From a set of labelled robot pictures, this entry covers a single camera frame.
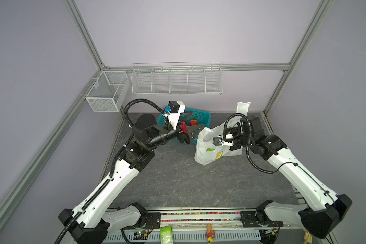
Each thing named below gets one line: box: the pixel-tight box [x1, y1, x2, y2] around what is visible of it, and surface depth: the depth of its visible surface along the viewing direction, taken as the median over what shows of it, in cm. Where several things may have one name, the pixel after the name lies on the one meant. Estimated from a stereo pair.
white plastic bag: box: [193, 101, 251, 166], surface depth 69 cm
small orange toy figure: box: [205, 224, 216, 244], surface depth 70 cm
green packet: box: [159, 225, 174, 244], surface depth 70 cm
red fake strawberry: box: [190, 117, 198, 127], surface depth 111 cm
